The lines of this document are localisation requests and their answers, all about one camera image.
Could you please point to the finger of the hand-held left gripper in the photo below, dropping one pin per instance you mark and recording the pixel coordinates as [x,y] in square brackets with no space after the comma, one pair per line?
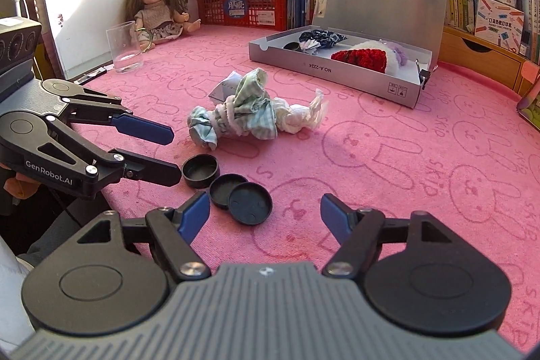
[152,172]
[143,130]

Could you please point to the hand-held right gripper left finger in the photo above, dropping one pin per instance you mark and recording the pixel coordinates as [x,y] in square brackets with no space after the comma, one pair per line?
[194,216]

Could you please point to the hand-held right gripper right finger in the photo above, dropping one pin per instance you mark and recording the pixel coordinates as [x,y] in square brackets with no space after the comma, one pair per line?
[337,216]

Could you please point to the white paper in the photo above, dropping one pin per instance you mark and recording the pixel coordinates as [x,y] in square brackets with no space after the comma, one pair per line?
[221,88]

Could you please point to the green checked cloth pouch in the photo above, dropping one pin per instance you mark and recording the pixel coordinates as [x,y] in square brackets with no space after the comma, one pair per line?
[244,107]

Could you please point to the white lace cloth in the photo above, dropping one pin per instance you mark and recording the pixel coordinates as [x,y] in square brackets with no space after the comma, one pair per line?
[303,117]

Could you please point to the red knitted pouch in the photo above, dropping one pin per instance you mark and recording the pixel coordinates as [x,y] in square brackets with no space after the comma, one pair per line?
[363,58]

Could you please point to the white plush toy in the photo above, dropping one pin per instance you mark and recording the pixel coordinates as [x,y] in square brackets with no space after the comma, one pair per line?
[371,44]

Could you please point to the purple plush toy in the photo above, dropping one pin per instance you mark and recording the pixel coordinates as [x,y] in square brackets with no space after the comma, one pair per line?
[398,52]

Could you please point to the navy floral cloth pouch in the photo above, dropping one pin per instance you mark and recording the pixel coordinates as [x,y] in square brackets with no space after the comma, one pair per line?
[322,37]

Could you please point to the person's left hand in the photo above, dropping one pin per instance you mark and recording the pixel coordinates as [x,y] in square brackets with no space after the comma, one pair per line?
[12,183]

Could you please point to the clear glass cup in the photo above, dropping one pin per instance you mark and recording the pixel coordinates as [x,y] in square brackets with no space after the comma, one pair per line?
[124,52]

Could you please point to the pink bunny-print mat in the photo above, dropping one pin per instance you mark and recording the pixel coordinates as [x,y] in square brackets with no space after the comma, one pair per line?
[400,157]

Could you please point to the gold bangle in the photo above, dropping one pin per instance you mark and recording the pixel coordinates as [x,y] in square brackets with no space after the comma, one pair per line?
[149,41]

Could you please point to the brown-haired doll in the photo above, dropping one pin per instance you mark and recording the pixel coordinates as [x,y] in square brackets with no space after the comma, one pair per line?
[158,12]

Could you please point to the large red plastic basket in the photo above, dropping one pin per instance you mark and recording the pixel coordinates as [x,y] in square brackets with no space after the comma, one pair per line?
[253,5]

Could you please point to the wooden drawer organizer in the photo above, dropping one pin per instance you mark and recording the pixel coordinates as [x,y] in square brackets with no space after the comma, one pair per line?
[481,50]

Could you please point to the pink triangular toy house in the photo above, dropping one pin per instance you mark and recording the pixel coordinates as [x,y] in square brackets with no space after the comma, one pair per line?
[530,107]

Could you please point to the white printed carton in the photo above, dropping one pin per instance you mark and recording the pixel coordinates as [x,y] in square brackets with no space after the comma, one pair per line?
[498,20]

